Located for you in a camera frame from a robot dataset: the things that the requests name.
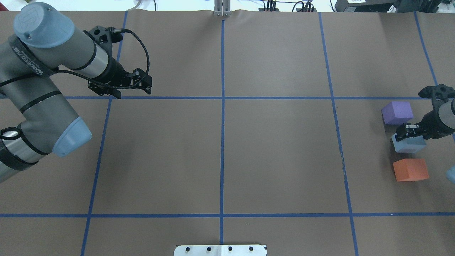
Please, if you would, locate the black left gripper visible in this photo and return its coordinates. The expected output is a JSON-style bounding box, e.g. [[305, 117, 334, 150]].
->
[[88, 59, 152, 99]]

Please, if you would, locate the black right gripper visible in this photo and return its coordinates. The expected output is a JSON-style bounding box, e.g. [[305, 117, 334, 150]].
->
[[395, 111, 445, 142]]

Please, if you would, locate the light blue foam block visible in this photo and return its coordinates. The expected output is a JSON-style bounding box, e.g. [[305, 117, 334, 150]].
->
[[391, 133, 427, 154]]

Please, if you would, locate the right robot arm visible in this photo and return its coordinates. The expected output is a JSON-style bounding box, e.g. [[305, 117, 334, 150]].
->
[[391, 99, 455, 154]]

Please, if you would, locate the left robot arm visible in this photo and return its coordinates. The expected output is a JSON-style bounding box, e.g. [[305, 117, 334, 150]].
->
[[0, 2, 152, 182]]

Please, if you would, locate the purple foam block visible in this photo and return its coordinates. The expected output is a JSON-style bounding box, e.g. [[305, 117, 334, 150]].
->
[[381, 101, 414, 125]]

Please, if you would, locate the orange foam block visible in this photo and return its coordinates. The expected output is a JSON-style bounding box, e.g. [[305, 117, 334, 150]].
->
[[393, 159, 429, 182]]

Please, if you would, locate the black monitor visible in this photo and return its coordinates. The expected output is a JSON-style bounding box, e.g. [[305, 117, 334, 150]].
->
[[334, 0, 401, 13]]

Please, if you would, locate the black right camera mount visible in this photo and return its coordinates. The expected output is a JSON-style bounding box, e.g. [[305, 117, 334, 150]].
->
[[418, 84, 455, 109]]

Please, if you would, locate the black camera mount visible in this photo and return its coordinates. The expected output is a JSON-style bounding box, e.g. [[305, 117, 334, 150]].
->
[[83, 26, 123, 45], [418, 84, 455, 109]]

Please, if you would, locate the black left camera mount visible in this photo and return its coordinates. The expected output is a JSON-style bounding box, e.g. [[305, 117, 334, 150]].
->
[[83, 26, 123, 45]]

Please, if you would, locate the grey aluminium post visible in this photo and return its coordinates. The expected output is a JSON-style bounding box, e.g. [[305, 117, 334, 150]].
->
[[213, 0, 232, 17]]

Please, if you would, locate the white metal base plate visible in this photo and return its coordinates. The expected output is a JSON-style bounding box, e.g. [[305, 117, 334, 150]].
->
[[173, 244, 268, 256]]

